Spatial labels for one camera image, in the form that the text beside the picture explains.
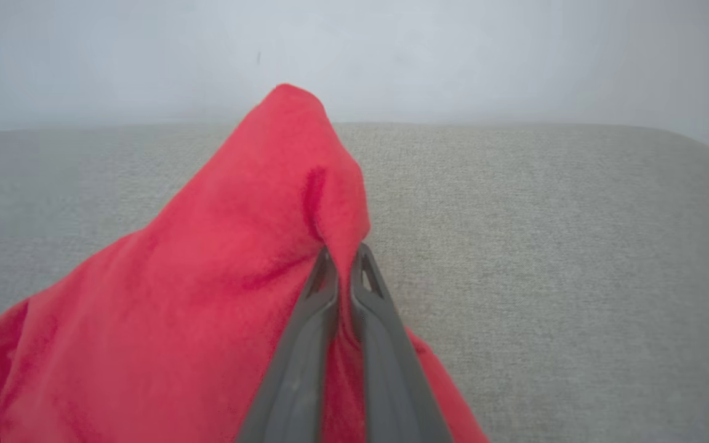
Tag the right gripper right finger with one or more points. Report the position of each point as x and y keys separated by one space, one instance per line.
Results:
x=394 y=381

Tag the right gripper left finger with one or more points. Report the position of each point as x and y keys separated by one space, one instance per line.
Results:
x=296 y=381

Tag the red Bulls basketball jersey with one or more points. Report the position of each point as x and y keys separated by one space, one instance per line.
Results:
x=176 y=307

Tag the grey fabric sofa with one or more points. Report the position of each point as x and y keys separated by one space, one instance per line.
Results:
x=545 y=246

